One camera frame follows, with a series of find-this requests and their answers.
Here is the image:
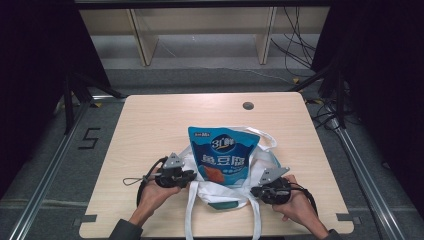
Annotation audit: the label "black floor cables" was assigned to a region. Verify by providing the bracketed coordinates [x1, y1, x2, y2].
[312, 96, 354, 132]

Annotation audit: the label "blue snack packet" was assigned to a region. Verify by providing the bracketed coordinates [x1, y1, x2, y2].
[187, 125, 261, 189]

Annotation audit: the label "black curtain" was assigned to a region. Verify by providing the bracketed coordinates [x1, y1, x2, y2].
[310, 0, 424, 218]
[0, 0, 112, 198]

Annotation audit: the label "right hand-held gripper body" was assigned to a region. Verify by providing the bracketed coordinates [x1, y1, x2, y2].
[256, 166, 293, 206]

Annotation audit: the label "person's right hand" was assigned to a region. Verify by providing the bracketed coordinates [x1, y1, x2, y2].
[272, 174, 318, 224]

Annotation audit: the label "white tote bag colourful patches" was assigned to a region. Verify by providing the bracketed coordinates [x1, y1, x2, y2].
[179, 125, 284, 240]

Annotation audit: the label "bundle of black cables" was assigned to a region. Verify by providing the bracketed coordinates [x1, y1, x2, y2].
[270, 6, 318, 78]

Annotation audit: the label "aluminium floor rail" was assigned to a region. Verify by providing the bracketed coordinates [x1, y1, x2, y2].
[8, 95, 127, 240]
[329, 117, 406, 240]

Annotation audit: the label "black metal stand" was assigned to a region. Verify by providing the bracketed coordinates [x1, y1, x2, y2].
[62, 71, 127, 135]
[289, 62, 348, 130]

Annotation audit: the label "black wrist strap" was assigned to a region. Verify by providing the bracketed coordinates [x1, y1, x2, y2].
[136, 156, 168, 208]
[289, 181, 319, 215]

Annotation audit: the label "black tape strip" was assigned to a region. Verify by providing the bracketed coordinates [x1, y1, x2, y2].
[335, 213, 362, 226]

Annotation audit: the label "person's left hand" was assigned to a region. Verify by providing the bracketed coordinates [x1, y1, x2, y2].
[135, 166, 183, 218]

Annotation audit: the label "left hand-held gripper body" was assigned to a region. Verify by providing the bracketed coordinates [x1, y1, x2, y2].
[154, 152, 193, 190]

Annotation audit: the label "thin grey loop cord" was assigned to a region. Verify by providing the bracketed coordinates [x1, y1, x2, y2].
[122, 175, 158, 187]

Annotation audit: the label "light wooden shelf unit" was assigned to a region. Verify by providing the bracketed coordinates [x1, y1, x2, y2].
[79, 6, 331, 67]

